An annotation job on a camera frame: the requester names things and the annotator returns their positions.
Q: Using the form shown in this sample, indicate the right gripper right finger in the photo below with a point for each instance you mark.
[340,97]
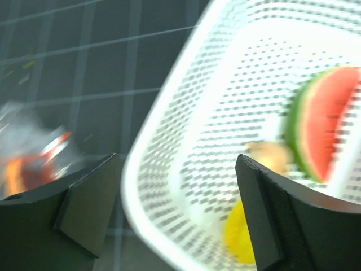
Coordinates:
[293,227]

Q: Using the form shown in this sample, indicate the orange papaya slice toy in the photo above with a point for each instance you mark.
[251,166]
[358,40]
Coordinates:
[26,172]

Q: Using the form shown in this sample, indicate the white perforated plastic basket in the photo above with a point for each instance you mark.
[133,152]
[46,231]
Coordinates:
[232,84]

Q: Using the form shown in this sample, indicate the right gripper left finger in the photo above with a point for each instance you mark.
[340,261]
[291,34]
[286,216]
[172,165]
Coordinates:
[61,225]

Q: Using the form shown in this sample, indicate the orange zipper clear bag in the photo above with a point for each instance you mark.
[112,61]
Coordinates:
[23,133]

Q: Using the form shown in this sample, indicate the watermelon slice toy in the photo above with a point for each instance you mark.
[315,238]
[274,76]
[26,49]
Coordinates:
[312,120]

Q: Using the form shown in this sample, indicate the yellow lemon toy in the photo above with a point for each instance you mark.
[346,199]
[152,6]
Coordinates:
[237,237]

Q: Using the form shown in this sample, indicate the beige garlic toy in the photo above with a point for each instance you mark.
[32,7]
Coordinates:
[274,156]

